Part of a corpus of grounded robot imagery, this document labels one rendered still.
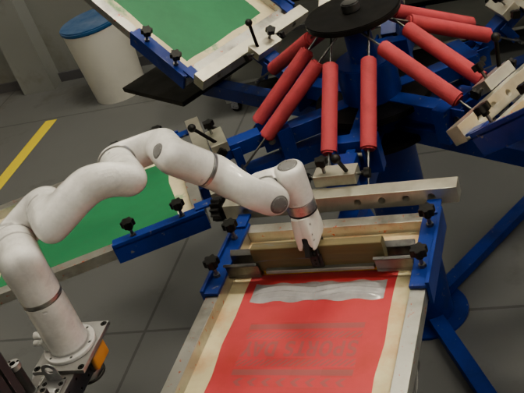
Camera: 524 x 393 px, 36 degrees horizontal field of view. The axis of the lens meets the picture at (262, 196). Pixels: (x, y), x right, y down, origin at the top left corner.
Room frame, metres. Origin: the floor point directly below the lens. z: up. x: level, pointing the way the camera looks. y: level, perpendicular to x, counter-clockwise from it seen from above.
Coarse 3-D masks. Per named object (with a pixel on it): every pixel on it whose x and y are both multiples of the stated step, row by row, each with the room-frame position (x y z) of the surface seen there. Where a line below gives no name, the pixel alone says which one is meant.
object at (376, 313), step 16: (336, 272) 1.69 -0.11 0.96; (352, 272) 1.66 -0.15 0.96; (368, 272) 1.64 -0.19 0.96; (384, 272) 1.62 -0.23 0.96; (320, 304) 1.59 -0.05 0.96; (336, 304) 1.57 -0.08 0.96; (352, 304) 1.55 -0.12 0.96; (368, 304) 1.53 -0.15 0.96; (384, 304) 1.51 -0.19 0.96; (320, 320) 1.53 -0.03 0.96; (336, 320) 1.51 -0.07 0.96; (368, 320) 1.47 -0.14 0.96; (384, 320) 1.45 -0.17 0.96; (368, 336) 1.42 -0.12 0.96; (384, 336) 1.40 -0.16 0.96; (368, 352) 1.37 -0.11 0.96; (368, 368) 1.32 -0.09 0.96; (352, 384) 1.29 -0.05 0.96; (368, 384) 1.28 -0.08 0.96
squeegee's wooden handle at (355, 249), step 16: (320, 240) 1.70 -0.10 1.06; (336, 240) 1.68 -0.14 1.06; (352, 240) 1.65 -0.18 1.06; (368, 240) 1.63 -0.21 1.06; (256, 256) 1.76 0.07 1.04; (272, 256) 1.74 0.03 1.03; (288, 256) 1.72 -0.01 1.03; (304, 256) 1.70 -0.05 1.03; (336, 256) 1.66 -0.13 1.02; (352, 256) 1.64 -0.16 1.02; (368, 256) 1.63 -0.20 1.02; (384, 256) 1.61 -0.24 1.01
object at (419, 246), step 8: (424, 208) 1.67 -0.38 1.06; (432, 208) 1.66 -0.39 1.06; (424, 216) 1.66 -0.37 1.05; (224, 224) 1.93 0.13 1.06; (232, 224) 1.92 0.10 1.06; (432, 224) 1.67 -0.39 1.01; (232, 232) 1.93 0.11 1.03; (416, 248) 1.53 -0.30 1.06; (424, 248) 1.52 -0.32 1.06; (216, 256) 1.80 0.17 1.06; (416, 256) 1.52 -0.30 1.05; (424, 256) 1.52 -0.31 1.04; (208, 264) 1.77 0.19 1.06; (216, 264) 1.77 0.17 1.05; (424, 264) 1.53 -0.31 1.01; (216, 272) 1.79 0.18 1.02
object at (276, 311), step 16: (320, 272) 1.71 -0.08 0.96; (240, 304) 1.70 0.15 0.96; (256, 304) 1.68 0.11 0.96; (272, 304) 1.65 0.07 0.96; (288, 304) 1.63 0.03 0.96; (304, 304) 1.61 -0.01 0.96; (240, 320) 1.64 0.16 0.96; (256, 320) 1.61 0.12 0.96; (272, 320) 1.59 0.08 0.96; (288, 320) 1.57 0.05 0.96; (304, 320) 1.55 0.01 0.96; (240, 336) 1.58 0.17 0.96; (224, 352) 1.54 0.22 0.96; (224, 368) 1.49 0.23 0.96; (208, 384) 1.45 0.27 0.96; (224, 384) 1.43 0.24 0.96
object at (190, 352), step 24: (384, 216) 1.80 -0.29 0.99; (408, 216) 1.76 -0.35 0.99; (264, 240) 1.93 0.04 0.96; (216, 312) 1.68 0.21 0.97; (408, 312) 1.41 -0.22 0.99; (192, 336) 1.60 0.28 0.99; (408, 336) 1.34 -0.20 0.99; (192, 360) 1.53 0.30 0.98; (408, 360) 1.27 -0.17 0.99; (168, 384) 1.46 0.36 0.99; (408, 384) 1.21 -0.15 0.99
